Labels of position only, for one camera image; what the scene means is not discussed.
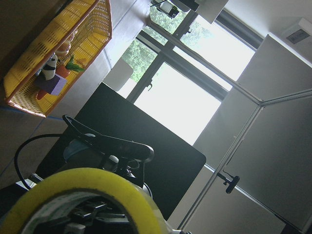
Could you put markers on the yellow tape roll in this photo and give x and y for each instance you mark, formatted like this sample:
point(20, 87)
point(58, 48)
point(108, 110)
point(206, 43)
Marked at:
point(58, 194)

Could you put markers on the yellow plastic basket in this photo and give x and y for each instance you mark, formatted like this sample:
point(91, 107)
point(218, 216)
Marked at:
point(93, 21)

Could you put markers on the black monitor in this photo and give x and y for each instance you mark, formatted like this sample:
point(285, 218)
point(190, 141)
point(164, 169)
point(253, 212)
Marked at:
point(171, 164)

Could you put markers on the orange toy carrot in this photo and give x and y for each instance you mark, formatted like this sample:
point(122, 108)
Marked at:
point(64, 71)

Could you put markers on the purple foam block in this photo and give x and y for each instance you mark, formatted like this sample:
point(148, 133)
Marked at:
point(53, 86)

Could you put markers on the toy croissant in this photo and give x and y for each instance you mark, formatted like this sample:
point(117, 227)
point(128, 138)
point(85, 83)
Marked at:
point(63, 50)

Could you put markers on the black white penguin toy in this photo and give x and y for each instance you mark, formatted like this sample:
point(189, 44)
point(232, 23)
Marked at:
point(49, 69)

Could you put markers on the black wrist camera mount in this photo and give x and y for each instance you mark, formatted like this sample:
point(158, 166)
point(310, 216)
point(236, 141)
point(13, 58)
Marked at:
point(85, 137)

